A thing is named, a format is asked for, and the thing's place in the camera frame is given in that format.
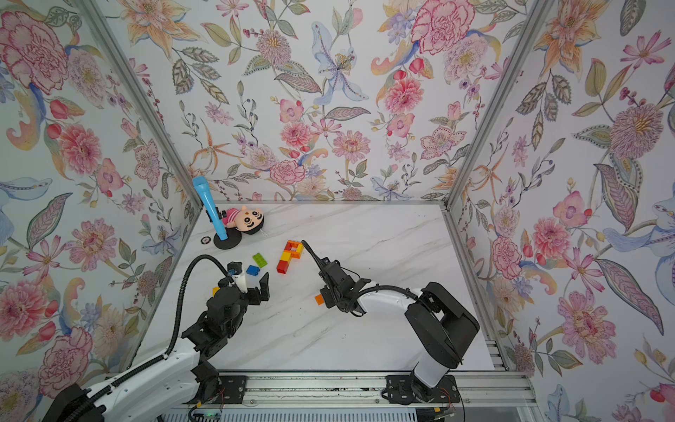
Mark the plush doll head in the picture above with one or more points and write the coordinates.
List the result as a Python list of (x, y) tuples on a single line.
[(249, 221)]

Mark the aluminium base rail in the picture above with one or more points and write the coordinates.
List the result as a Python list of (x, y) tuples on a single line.
[(460, 391)]

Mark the red square lego brick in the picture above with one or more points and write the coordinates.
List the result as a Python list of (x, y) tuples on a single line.
[(282, 267)]

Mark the yellow lego brick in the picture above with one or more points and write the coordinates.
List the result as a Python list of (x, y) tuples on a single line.
[(285, 257)]

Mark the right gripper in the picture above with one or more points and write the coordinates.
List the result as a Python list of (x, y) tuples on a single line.
[(330, 301)]

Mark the lime green lego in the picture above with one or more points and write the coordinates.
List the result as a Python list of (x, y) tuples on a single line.
[(259, 260)]

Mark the blue lego brick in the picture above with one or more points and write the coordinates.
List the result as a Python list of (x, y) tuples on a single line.
[(253, 270)]

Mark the black round stand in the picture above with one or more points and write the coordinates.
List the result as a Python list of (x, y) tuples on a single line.
[(228, 240)]

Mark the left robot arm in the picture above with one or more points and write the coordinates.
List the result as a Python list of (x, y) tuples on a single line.
[(181, 375)]

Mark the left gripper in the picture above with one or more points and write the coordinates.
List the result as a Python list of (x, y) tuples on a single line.
[(264, 289)]

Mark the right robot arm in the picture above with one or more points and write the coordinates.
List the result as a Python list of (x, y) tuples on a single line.
[(443, 326)]

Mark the blue tube on stand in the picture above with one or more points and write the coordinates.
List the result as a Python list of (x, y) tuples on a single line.
[(202, 188)]

